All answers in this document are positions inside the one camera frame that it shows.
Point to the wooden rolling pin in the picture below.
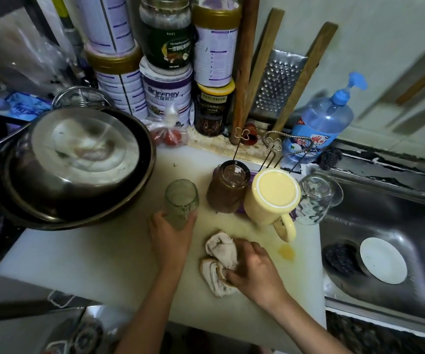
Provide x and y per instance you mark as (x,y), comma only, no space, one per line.
(243,66)

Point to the stack of labelled tin cans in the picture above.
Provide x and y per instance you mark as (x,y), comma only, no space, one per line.
(153,59)

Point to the white plate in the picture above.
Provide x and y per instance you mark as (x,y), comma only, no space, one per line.
(383,260)

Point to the beige dish cloth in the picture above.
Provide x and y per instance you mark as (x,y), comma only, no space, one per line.
(218,250)

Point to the person's right hand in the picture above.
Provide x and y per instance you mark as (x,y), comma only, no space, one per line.
(260,280)

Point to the yellow mug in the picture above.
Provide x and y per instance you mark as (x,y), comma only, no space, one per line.
(271,195)

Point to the metal storage shelf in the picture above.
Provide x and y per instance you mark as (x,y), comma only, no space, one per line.
(39,14)

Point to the wooden framed metal grater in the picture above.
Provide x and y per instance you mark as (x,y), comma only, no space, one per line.
(279,81)

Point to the purple plastic tray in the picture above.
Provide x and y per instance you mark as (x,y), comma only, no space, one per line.
(251,171)

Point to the small blue water bottle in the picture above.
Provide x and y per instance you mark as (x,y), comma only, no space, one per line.
(323,121)

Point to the black wok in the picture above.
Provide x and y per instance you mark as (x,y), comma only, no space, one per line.
(135,195)

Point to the small clear glass cup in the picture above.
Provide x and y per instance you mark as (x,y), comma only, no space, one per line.
(181,201)

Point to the dark scouring pad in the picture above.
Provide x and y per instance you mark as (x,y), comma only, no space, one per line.
(330,157)

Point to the person's left hand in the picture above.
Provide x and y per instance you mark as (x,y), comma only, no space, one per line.
(172,243)

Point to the person's left forearm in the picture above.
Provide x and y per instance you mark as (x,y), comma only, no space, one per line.
(150,313)

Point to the person's right forearm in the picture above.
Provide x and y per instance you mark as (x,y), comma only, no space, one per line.
(308,332)

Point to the plastic bag with red contents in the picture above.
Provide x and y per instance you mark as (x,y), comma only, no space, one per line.
(168,132)

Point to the brown amber glass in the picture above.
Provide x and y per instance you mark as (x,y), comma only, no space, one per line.
(227,186)

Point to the steel pot lid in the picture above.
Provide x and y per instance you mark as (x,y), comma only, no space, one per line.
(83,151)

